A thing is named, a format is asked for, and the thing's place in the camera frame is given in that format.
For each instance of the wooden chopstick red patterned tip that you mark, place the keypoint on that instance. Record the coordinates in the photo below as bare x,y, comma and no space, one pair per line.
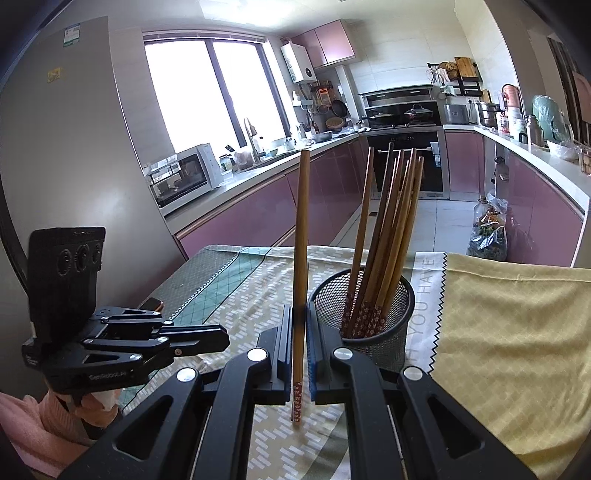
302,230

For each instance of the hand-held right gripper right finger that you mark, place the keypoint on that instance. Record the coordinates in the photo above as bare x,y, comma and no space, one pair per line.
312,344

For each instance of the group of wooden chopsticks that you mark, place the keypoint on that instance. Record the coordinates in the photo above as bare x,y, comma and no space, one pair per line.
383,258

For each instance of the round steel stock pot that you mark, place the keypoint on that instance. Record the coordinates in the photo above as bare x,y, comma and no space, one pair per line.
488,114

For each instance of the black range hood stove unit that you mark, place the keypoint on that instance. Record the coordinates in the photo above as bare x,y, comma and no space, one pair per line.
399,99

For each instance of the kitchen window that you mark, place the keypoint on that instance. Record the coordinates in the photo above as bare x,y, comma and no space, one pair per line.
207,97

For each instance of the plastic bag of greens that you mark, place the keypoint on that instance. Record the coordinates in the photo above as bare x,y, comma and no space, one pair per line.
487,242

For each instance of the wooden cutting board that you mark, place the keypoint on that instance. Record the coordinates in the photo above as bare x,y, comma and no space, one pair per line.
465,68

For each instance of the square steel container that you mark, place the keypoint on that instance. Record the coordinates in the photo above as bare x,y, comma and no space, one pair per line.
456,114

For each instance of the pink base cabinets with white end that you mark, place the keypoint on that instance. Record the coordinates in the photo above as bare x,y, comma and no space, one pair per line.
531,198

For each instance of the kitchen faucet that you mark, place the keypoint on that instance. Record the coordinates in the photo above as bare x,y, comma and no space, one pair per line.
250,138

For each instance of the teal appliance under plastic cover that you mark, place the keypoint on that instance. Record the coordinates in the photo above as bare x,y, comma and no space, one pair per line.
550,117

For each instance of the plastic oil bottle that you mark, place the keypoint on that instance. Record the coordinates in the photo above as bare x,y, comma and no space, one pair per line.
483,211

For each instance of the pink electric kettle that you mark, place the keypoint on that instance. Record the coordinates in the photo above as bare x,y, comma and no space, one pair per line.
511,97

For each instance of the patchwork printed tablecloth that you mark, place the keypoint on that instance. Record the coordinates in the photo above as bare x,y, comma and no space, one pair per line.
508,346

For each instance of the grey refrigerator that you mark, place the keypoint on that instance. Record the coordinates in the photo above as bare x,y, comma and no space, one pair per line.
69,161

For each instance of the wall rack of hanging cookware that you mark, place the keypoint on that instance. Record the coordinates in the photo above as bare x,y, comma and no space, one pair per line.
331,106

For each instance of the black mesh utensil holder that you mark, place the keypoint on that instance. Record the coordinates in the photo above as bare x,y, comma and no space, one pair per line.
392,337

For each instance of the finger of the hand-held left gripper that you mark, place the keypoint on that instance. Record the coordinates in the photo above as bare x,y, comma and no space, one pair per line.
134,318
198,337

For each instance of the black pot with glass lid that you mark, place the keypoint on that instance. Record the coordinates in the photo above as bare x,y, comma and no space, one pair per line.
417,115

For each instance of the white wall water heater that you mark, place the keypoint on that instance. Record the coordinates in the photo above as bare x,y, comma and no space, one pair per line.
298,62

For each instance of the black wall storage rack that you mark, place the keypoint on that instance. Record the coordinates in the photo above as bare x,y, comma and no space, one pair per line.
457,85

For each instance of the wok with glass lid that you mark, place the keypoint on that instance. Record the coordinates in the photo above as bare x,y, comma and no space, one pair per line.
379,119

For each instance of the built-in black oven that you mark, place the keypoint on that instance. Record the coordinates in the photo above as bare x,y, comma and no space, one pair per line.
406,161

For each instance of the steel thermos flask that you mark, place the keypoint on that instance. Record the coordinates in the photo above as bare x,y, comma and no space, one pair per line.
535,130

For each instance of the yellow fridge magnet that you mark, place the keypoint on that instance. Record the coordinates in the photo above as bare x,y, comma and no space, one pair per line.
55,75

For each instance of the dark smartphone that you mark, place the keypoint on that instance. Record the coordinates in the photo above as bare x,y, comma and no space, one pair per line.
151,305

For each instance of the pink base cabinets under sink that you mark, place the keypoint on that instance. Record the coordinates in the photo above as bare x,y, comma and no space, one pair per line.
277,198

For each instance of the white microwave oven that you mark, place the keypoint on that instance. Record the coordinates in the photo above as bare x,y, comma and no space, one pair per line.
184,177

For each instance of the white bowl with plastic wrap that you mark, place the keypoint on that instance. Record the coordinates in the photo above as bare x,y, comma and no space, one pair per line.
563,150

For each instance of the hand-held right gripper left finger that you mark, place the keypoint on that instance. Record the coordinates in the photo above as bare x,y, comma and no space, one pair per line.
287,355

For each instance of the pink upper wall cabinet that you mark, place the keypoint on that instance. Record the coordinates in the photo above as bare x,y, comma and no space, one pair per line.
325,44

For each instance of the green label sticker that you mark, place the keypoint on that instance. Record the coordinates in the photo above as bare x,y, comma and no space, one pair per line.
72,36

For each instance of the person's left hand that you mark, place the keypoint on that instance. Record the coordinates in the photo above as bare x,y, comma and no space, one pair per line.
94,410

